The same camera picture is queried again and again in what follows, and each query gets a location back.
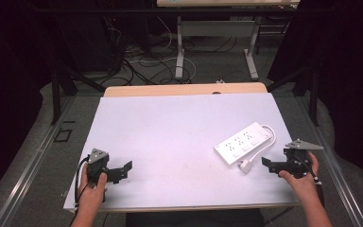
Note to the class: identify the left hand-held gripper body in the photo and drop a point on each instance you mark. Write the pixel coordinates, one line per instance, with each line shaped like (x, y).
(97, 162)

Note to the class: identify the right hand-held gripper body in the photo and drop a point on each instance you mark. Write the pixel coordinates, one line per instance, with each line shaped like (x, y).
(299, 157)

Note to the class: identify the person's right hand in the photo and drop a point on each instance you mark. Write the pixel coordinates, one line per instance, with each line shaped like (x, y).
(302, 186)

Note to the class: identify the person's left hand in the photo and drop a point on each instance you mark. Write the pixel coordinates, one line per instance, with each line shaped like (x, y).
(91, 192)

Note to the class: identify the white power strip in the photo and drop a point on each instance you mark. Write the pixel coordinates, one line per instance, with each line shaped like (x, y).
(242, 143)

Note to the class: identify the white table mat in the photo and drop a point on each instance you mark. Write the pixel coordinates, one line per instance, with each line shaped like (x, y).
(176, 142)

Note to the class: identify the black metal stand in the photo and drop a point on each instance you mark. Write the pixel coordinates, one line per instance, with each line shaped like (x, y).
(60, 91)
(308, 91)

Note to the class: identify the person's dark lap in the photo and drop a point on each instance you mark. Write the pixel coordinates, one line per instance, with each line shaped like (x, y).
(195, 219)

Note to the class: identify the wooden table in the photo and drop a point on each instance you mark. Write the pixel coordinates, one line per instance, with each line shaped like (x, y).
(182, 89)

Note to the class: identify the background desk with white legs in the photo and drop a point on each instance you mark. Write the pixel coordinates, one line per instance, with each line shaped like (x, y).
(223, 28)

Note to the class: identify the aluminium floor rail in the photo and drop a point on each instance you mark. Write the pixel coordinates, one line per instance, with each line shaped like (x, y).
(337, 170)
(28, 170)

